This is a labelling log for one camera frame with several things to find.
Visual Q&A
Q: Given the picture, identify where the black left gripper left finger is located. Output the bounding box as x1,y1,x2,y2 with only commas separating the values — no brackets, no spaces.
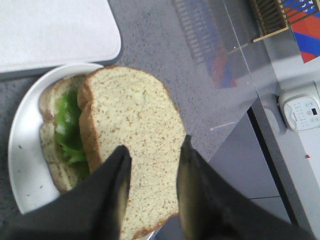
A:
0,145,132,240

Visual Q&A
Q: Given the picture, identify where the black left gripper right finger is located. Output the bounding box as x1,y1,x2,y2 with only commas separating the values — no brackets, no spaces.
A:
176,135,315,240

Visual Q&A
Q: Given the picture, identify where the green lettuce leaf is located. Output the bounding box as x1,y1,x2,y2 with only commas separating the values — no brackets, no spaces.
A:
54,89,90,180

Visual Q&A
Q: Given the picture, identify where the bread slice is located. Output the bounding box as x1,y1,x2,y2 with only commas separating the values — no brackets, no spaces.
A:
77,66,186,240
38,74,87,193

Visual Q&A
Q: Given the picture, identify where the white round plate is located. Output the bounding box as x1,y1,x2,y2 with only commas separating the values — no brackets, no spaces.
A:
7,63,102,214

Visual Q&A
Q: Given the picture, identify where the white control panel device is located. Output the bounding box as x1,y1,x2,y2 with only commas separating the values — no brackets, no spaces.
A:
278,81,320,132

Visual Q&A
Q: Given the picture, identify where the white cutting board black rim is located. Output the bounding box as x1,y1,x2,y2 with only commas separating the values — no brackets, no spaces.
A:
0,0,122,80

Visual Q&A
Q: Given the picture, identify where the wooden slatted rack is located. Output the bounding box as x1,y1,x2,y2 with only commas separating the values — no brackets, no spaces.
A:
249,0,289,43

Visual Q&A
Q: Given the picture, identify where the red blue patterned item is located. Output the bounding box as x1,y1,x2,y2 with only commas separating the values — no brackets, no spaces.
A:
281,0,320,63

